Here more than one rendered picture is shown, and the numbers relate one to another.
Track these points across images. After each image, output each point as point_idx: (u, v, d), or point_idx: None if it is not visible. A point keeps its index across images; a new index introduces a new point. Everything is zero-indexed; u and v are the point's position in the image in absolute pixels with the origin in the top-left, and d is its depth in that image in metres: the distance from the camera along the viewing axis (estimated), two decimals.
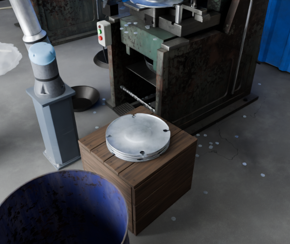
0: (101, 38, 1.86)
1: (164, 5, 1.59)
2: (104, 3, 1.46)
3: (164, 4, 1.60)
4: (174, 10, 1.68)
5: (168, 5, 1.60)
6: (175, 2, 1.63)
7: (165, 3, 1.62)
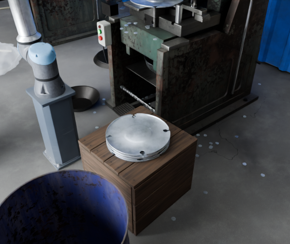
0: (101, 38, 1.86)
1: (176, 1, 1.64)
2: None
3: (175, 1, 1.64)
4: (174, 10, 1.68)
5: (178, 0, 1.66)
6: None
7: None
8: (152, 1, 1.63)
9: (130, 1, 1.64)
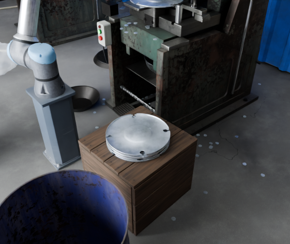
0: (101, 38, 1.86)
1: None
2: None
3: None
4: (174, 10, 1.68)
5: None
6: None
7: None
8: (160, 1, 1.63)
9: (144, 6, 1.58)
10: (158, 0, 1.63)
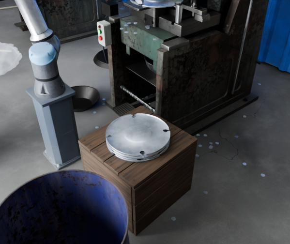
0: (101, 38, 1.86)
1: None
2: None
3: None
4: (174, 10, 1.68)
5: None
6: None
7: None
8: (163, 1, 1.63)
9: (151, 7, 1.57)
10: (160, 0, 1.64)
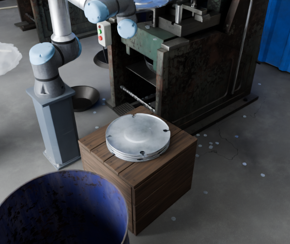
0: (101, 38, 1.86)
1: None
2: None
3: None
4: (174, 10, 1.68)
5: None
6: None
7: None
8: (145, 3, 1.55)
9: None
10: (141, 2, 1.55)
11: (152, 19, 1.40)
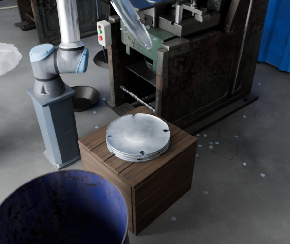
0: (101, 38, 1.86)
1: (139, 37, 1.02)
2: None
3: (138, 36, 1.02)
4: (174, 10, 1.68)
5: (142, 40, 1.04)
6: (145, 41, 1.10)
7: (138, 33, 1.05)
8: (118, 2, 1.01)
9: None
10: (120, 1, 1.03)
11: None
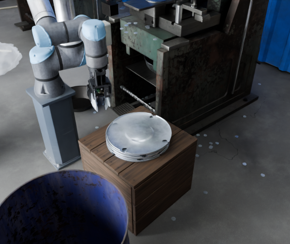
0: None
1: (157, 144, 1.34)
2: (97, 106, 1.25)
3: (156, 144, 1.34)
4: (174, 10, 1.68)
5: (160, 142, 1.35)
6: (164, 134, 1.39)
7: (155, 139, 1.36)
8: (129, 138, 1.37)
9: (107, 130, 1.41)
10: (129, 134, 1.38)
11: None
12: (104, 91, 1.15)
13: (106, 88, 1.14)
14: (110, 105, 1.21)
